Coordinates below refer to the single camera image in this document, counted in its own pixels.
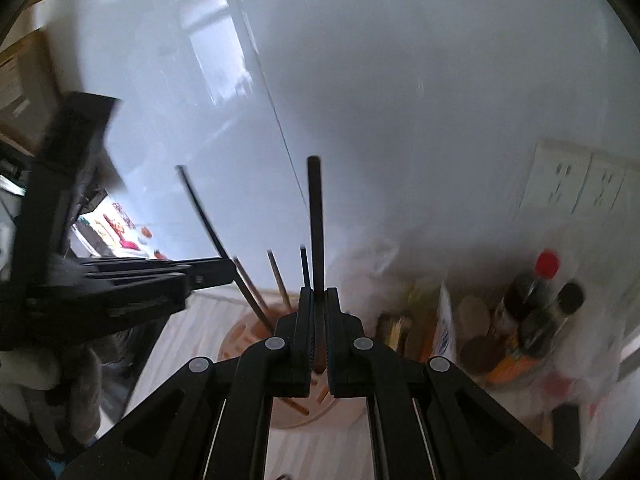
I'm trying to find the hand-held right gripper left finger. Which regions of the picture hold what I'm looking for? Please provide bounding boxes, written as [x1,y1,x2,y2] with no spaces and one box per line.
[60,286,316,480]

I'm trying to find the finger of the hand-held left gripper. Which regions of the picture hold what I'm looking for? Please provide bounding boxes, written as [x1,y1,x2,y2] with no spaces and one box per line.
[25,272,192,335]
[80,257,237,292]

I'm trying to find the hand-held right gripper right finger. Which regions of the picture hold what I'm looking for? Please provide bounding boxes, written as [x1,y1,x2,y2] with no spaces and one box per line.
[325,287,581,480]

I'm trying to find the dark brown chopstick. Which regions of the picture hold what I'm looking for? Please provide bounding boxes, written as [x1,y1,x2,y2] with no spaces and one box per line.
[232,256,275,333]
[306,156,325,375]

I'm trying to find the cream cylindrical utensil holder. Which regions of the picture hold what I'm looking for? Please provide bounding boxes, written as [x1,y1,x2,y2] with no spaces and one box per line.
[220,305,371,431]

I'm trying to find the yellow green seasoning packet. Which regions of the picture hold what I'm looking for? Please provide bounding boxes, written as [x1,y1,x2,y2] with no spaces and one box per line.
[375,310,426,356]

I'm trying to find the striped cat print mat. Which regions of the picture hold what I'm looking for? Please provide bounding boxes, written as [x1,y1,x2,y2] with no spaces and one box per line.
[97,287,556,480]

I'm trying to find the thin clear plastic bag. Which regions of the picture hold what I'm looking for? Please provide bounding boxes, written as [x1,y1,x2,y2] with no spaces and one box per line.
[330,235,401,311]

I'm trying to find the brown cardboard box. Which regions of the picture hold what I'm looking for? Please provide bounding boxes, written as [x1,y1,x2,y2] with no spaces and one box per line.
[0,30,61,151]

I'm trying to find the white seasoning packet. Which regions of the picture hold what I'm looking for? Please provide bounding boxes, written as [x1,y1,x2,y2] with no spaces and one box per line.
[432,285,458,361]

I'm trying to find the red cap dark sauce bottle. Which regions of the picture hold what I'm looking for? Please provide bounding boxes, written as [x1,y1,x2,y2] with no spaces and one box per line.
[492,250,561,341]

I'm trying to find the black cap dark sauce bottle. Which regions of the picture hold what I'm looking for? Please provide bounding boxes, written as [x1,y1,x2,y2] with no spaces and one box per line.
[487,282,586,386]

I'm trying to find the plastic bag with food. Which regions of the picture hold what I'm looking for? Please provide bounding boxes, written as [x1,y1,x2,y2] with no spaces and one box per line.
[540,225,640,411]

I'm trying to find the colourful wall stickers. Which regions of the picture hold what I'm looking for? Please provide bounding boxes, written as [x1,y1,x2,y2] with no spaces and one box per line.
[75,201,168,261]

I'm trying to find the white wall outlet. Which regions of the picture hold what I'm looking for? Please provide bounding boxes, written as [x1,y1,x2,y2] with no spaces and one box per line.
[520,141,592,216]
[575,157,627,216]

